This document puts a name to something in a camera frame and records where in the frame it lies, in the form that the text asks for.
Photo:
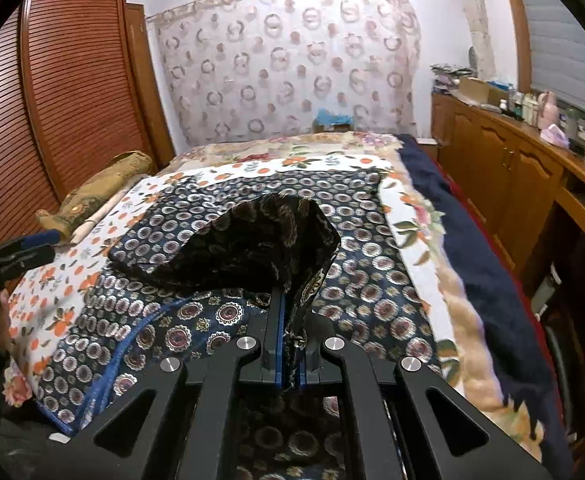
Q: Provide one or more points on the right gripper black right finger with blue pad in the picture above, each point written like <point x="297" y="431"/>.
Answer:
<point x="400" y="420"/>

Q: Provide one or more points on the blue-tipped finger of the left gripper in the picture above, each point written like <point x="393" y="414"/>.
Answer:
<point x="26" y="253"/>

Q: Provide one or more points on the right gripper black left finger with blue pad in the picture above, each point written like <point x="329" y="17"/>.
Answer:
<point x="180" y="420"/>

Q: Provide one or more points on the navy patterned satin garment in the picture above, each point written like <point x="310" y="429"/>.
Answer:
<point x="272" y="243"/>

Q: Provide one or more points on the white orange-print cloth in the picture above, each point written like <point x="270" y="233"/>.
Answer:
<point x="382" y="291"/>

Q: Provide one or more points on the floral cream bedspread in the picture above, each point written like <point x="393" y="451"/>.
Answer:
<point x="63" y="401"/>

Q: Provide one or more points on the navy blue blanket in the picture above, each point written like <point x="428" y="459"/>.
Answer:
<point x="505" y="365"/>

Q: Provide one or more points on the brown louvered wardrobe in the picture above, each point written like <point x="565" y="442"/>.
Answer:
<point x="77" y="88"/>

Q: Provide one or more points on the wooden sideboard cabinet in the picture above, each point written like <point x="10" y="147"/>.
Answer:
<point x="510" y="178"/>

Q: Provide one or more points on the circle-patterned sheer curtain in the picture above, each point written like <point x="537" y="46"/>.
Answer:
<point x="241" y="70"/>

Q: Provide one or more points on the blue-topped box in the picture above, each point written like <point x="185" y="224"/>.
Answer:
<point x="326" y="121"/>

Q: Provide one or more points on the pink figurine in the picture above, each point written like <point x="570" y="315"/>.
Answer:
<point x="547" y="110"/>

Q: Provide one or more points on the cardboard box on sideboard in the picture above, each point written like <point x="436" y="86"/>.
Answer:
<point x="481" y="92"/>

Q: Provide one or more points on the window roller shutter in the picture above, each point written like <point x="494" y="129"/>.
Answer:
<point x="557" y="43"/>

